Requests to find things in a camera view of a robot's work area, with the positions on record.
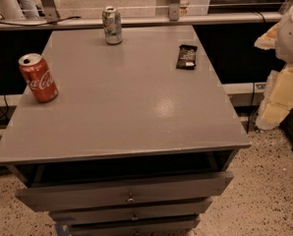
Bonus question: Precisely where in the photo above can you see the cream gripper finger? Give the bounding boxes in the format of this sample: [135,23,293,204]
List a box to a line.
[255,23,279,50]
[256,64,293,130]

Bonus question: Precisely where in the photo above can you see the black RXBAR chocolate bar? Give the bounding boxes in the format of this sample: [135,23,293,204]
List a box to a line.
[176,44,198,70]

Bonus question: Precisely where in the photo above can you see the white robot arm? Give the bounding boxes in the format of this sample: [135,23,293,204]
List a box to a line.
[255,4,293,130]

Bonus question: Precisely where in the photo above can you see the grey middle drawer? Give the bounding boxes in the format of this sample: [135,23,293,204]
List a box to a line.
[49,198,211,225]

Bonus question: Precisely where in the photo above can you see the grey drawer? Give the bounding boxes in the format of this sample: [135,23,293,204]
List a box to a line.
[49,198,211,225]
[16,171,233,211]
[69,215,200,236]

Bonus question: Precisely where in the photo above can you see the grey drawer cabinet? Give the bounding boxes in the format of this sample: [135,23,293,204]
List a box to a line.
[0,25,252,236]

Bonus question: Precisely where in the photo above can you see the green white soda can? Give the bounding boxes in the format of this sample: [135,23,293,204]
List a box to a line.
[102,6,122,44]

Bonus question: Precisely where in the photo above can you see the grey bottom drawer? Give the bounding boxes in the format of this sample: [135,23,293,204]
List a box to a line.
[69,215,200,236]

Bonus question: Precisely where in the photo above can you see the grey top drawer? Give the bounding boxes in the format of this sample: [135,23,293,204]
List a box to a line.
[16,171,233,211]

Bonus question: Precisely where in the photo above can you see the red Coca-Cola can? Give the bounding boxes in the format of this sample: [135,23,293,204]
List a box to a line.
[19,53,59,103]

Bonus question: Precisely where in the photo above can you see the grey metal rail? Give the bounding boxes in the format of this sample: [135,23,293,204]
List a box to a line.
[0,12,282,30]

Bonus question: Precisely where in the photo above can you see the black cable on rail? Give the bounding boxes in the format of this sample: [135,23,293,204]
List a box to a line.
[0,11,82,28]

